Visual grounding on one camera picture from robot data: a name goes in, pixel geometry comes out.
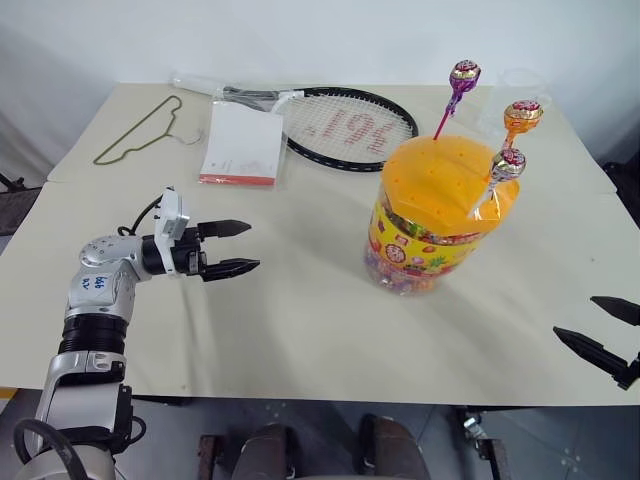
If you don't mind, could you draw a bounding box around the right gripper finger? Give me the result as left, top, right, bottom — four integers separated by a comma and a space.
552, 326, 629, 389
589, 295, 640, 328

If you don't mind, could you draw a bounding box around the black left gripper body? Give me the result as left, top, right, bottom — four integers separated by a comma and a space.
172, 223, 209, 280

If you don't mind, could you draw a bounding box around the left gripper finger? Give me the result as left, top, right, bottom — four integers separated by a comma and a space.
201, 257, 262, 284
197, 218, 253, 241

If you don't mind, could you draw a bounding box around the silver wrapped lollipop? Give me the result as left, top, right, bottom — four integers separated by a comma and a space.
466, 146, 528, 220

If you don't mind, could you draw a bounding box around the orange wrapped lollipop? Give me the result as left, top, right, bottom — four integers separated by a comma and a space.
498, 97, 545, 152

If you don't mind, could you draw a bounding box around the purple wrapped lollipop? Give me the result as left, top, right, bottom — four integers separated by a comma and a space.
431, 59, 483, 142

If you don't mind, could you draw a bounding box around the white notepad in plastic bag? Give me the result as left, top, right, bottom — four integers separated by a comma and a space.
197, 99, 288, 191

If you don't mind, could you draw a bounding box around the beige table cloth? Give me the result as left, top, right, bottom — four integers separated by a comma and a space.
0, 81, 640, 407

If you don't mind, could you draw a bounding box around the black object beside table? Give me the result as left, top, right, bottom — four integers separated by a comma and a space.
601, 159, 640, 230

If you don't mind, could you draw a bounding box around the black tennis racket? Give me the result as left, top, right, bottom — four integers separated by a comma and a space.
171, 71, 421, 174

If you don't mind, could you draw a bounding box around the clear candy jar colourful label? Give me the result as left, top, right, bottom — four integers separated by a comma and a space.
361, 195, 495, 298

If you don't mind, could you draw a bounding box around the dark rounded shape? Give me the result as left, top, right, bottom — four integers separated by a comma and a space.
358, 413, 432, 480
238, 422, 297, 480

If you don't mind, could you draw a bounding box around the orange perforated jar lid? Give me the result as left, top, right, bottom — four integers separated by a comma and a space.
380, 133, 522, 235

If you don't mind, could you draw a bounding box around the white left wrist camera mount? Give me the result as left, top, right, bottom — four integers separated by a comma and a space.
151, 185, 192, 278

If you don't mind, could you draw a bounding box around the thin black left wrist cable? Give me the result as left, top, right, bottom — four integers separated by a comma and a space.
117, 195, 166, 236

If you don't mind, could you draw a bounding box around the green wire clothes hanger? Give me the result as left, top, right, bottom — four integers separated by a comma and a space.
93, 94, 207, 167

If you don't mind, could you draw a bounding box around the metal table leg bracket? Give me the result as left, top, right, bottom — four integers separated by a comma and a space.
455, 406, 490, 442

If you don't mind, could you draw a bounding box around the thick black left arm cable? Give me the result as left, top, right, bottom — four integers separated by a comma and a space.
13, 418, 92, 480

